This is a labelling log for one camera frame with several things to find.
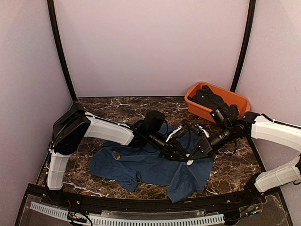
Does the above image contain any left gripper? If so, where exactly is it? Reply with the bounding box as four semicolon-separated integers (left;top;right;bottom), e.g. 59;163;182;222
148;129;189;161

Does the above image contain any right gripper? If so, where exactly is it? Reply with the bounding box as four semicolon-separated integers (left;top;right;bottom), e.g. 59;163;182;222
189;123;234;160

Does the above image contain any blue t-shirt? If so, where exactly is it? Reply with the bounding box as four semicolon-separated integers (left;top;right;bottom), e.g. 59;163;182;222
90;141;215;203

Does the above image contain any round yellow grey brooch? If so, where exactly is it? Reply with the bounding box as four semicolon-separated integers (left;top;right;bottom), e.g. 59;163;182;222
112;151;121;161

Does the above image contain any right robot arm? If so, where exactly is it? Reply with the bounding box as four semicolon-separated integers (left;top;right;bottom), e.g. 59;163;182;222
185;104;301;196

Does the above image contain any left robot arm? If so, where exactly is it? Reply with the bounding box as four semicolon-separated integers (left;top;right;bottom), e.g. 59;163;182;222
46;104;188;205

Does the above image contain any black clothing in basin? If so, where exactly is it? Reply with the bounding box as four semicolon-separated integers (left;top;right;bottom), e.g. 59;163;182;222
188;85;239;116

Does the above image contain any orange plastic basin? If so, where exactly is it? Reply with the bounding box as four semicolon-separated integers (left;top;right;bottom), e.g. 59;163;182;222
184;82;251;122

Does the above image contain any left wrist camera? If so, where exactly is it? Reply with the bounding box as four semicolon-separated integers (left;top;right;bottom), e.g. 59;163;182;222
166;125;188;142

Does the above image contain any white slotted cable duct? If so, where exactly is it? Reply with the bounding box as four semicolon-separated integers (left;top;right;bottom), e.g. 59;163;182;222
30;201;225;226

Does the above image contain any black front rail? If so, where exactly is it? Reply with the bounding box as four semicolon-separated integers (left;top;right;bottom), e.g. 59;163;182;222
28;183;280;214

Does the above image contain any right black frame post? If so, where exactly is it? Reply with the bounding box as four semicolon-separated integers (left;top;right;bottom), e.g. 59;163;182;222
230;0;256;93

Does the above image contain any black frame post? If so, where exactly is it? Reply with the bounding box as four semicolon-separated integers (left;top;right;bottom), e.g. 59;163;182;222
47;0;77;102
230;0;256;93

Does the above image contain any left black frame post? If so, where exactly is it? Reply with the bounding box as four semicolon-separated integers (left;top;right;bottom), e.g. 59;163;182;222
47;0;77;102

